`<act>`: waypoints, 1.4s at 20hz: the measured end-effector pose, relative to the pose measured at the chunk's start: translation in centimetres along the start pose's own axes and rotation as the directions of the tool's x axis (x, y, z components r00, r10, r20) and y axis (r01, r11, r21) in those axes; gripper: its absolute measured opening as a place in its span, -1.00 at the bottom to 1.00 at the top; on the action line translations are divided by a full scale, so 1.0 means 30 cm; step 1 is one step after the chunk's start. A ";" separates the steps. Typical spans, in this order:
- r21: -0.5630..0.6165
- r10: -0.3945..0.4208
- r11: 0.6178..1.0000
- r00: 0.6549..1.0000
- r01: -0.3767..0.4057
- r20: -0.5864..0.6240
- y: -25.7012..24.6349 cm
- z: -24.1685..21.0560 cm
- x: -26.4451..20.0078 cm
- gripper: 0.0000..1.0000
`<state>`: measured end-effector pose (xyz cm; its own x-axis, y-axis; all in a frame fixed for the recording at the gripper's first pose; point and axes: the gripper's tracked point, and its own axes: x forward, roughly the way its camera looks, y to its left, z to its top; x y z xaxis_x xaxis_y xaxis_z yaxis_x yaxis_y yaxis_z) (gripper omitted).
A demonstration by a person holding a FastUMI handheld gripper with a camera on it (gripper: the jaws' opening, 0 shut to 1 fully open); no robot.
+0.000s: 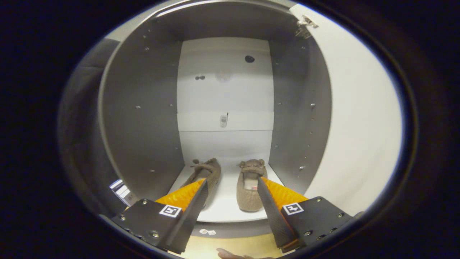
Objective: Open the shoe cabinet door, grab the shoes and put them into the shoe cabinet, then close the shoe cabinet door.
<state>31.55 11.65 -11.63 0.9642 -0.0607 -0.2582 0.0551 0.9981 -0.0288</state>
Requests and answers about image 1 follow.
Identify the brown knitted shoe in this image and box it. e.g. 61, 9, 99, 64
181, 158, 222, 209
236, 159, 268, 213

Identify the white spine book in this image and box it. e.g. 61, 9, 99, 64
110, 179, 130, 196

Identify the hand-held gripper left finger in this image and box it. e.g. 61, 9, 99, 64
110, 178, 209, 254

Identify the metal door hinge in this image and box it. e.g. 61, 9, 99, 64
295, 15, 319, 38

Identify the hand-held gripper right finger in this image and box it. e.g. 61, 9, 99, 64
257, 176, 354, 252

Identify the grey shoe cabinet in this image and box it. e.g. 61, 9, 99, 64
98, 0, 333, 238

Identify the white cabinet shelf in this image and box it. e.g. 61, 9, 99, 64
167, 164, 286, 223

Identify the black backdrop cloth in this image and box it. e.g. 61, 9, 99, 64
57, 38, 121, 216

